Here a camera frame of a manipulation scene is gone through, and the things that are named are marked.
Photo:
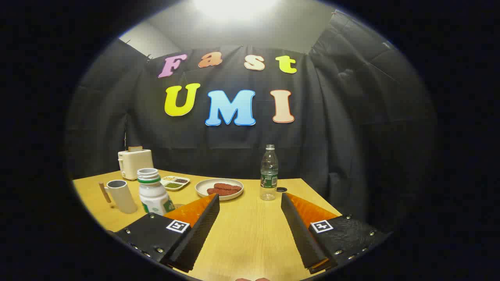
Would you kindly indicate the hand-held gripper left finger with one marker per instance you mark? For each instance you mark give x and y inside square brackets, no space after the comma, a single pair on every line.
[197,230]

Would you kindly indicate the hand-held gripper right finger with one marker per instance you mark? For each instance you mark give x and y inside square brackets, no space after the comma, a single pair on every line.
[300,230]

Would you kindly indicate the white juice bottle green label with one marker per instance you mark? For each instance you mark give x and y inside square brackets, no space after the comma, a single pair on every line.
[153,195]

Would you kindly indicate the black bottle cap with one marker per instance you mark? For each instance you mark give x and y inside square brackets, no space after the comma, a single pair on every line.
[281,189]

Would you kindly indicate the clear plastic water bottle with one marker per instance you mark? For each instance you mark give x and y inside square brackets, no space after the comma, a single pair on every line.
[268,175]

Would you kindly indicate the white round plate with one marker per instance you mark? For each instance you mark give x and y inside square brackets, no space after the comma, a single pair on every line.
[203,187]

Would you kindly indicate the wooden table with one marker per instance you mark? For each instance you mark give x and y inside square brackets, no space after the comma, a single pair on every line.
[250,234]

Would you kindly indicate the white divided dish with beans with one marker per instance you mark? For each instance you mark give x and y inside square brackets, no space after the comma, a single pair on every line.
[175,182]

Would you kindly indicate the black backdrop cloth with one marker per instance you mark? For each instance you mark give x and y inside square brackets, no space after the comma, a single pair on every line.
[336,148]

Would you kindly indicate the cream toaster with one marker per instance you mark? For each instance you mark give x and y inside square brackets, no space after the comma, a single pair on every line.
[136,163]

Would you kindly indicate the bread slice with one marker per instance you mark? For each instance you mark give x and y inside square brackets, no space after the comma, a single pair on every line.
[135,148]

